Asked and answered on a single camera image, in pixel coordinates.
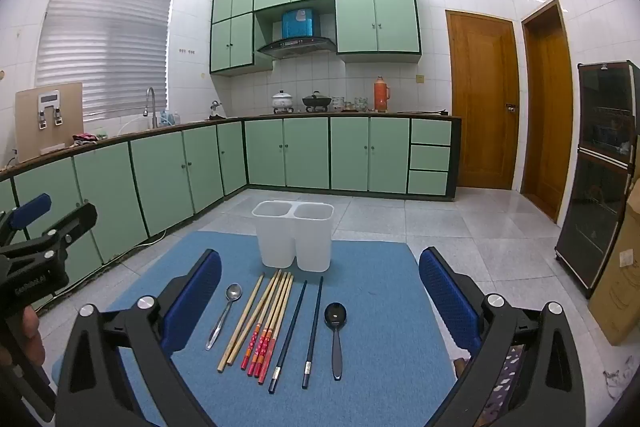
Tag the black wok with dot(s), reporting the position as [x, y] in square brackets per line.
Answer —
[316, 101]

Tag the person's left hand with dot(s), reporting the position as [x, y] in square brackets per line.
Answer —
[31, 337]

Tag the silver metal spoon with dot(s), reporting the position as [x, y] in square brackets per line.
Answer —
[233, 292]

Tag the white two-compartment utensil holder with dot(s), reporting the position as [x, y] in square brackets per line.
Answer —
[275, 242]

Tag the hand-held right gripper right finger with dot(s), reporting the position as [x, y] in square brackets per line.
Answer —
[445, 297]

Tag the red cloth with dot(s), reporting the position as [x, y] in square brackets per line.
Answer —
[84, 138]

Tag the patterned cloth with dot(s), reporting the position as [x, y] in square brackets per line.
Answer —
[512, 364]

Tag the black glass-front cabinet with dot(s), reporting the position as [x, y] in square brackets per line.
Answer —
[595, 187]

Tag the green base cabinets with countertop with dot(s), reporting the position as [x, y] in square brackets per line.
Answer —
[305, 152]

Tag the chrome kitchen faucet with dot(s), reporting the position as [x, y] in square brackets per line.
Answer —
[150, 99]

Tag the blue hood chimney cover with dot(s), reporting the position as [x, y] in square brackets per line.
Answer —
[299, 23]

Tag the wooden door in side wall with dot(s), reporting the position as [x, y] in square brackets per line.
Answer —
[547, 117]

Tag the black spoon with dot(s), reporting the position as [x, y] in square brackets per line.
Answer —
[335, 314]

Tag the brown cardboard box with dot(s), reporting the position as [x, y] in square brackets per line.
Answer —
[620, 287]

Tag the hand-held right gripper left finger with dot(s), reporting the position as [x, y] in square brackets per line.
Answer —
[200, 292]

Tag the cluster of condiment jars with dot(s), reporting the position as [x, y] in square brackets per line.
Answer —
[352, 104]

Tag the bottles beside sink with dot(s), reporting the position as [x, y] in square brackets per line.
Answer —
[169, 118]

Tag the closed wooden door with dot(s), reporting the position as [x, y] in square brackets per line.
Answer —
[482, 107]

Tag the brown cardboard panel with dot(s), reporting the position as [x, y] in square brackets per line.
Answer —
[27, 132]

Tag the white plastic bracket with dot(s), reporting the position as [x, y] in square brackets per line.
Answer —
[49, 99]

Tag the small silver kettle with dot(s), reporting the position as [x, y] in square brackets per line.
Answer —
[216, 109]

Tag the white lidded pot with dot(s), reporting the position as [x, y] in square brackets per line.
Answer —
[283, 102]

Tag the black range hood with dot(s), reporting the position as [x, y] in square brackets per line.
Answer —
[295, 46]

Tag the plain bamboo chopstick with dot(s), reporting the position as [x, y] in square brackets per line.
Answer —
[241, 323]
[253, 318]

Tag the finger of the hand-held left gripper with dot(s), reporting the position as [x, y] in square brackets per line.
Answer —
[30, 209]
[75, 219]

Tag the orange thermos flask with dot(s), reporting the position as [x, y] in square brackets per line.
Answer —
[382, 96]

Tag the white window blind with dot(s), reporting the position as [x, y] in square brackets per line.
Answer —
[110, 42]

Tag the green wall cabinets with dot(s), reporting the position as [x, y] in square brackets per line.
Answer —
[395, 27]

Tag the blue table mat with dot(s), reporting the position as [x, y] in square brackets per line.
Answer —
[375, 307]

